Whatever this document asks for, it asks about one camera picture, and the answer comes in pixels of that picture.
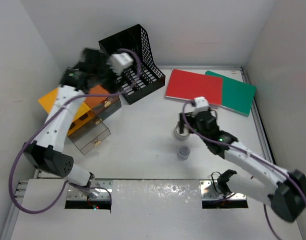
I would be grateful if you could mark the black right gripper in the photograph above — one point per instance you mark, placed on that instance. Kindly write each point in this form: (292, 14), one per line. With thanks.
(190, 118)

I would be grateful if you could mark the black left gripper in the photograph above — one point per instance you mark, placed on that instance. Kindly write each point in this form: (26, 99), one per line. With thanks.
(112, 86)

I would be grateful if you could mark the red notebook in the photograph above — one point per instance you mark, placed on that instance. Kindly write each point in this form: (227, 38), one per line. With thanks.
(185, 85)

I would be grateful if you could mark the small clear jar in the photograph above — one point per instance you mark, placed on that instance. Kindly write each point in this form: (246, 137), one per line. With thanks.
(183, 153)

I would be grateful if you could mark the green notebook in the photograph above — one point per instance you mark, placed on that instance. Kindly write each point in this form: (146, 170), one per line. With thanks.
(237, 96)

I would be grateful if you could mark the clear brown small drawer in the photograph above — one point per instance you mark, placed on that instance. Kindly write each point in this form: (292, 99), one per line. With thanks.
(89, 135)

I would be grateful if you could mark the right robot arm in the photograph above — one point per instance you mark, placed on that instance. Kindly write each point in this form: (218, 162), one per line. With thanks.
(283, 191)

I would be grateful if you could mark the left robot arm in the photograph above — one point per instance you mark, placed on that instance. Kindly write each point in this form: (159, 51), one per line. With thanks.
(44, 149)

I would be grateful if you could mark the orange yellow drawer organizer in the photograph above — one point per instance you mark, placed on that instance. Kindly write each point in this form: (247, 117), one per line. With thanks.
(89, 107)

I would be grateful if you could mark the black mesh file rack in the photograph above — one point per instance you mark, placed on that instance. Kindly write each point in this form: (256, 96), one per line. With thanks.
(151, 79)

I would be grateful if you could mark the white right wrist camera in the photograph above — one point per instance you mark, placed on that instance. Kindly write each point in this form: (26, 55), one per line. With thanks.
(200, 104)

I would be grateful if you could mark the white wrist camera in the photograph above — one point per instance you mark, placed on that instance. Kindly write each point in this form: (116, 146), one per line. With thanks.
(119, 62)
(200, 104)

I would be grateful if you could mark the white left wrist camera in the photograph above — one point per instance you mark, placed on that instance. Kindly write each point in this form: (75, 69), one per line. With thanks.
(119, 62)

